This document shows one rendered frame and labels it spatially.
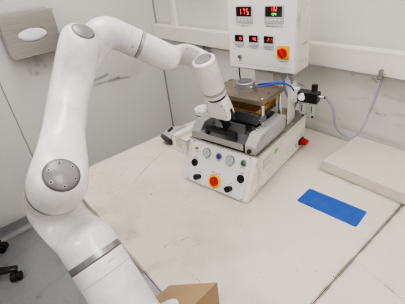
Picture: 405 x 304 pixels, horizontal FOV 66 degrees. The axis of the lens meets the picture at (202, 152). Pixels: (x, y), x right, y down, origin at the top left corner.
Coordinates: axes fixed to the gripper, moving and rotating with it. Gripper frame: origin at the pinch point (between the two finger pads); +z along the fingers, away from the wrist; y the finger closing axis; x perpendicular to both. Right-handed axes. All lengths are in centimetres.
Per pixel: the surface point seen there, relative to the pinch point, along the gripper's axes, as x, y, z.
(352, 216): -7, 52, 25
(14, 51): -9, -138, -29
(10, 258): -102, -136, 71
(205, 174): -16.8, -5.1, 15.8
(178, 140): -2.8, -34.3, 18.9
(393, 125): 46, 52, 29
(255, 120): 5.2, 10.8, -0.3
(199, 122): -1.8, -13.8, 1.4
